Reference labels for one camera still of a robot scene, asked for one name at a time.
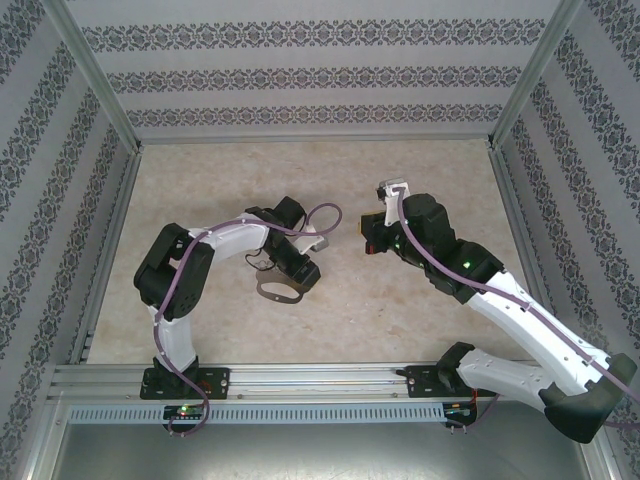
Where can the metal key holder with rings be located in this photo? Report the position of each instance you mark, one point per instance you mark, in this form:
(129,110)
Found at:
(261,287)

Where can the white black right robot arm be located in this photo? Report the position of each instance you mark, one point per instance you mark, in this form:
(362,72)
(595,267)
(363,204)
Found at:
(515,332)

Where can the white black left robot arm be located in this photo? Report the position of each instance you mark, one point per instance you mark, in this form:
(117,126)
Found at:
(230,240)

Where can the small controller circuit board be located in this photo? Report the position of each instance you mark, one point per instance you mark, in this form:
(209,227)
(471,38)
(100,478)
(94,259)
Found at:
(182,411)
(457,410)

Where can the grey metal base panel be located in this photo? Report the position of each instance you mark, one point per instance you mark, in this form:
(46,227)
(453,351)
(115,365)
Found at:
(320,455)

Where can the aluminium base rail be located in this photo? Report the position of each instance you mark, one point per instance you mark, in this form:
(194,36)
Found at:
(320,380)

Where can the aluminium frame corner post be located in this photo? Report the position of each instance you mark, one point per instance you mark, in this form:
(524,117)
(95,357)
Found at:
(96,75)
(533,75)

